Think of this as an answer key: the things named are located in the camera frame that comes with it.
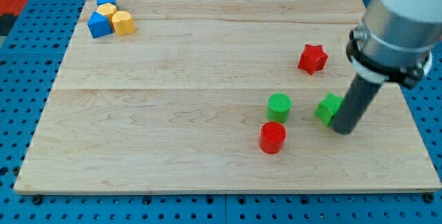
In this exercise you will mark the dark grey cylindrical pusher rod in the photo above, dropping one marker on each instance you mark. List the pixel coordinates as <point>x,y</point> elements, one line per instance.
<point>356,101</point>

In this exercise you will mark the red cylinder block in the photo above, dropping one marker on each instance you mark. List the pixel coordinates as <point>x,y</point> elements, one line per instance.
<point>272,137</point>

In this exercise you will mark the green cylinder block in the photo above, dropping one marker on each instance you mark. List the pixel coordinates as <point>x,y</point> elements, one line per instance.
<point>278,108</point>

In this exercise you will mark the wooden board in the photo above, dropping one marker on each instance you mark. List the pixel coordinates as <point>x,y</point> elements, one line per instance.
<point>177,107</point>

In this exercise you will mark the red star block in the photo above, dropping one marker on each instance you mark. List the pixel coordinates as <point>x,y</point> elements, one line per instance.
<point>312,59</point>

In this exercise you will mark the yellow heart block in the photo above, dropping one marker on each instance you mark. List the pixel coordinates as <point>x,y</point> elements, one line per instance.
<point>123,23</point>

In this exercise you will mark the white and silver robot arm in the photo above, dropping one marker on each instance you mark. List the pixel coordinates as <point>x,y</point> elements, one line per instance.
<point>392,43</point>

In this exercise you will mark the green star block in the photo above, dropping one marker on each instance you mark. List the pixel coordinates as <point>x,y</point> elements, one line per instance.
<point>328,108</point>

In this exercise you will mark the yellow hexagon block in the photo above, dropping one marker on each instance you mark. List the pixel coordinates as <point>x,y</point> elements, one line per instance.
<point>107,10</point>

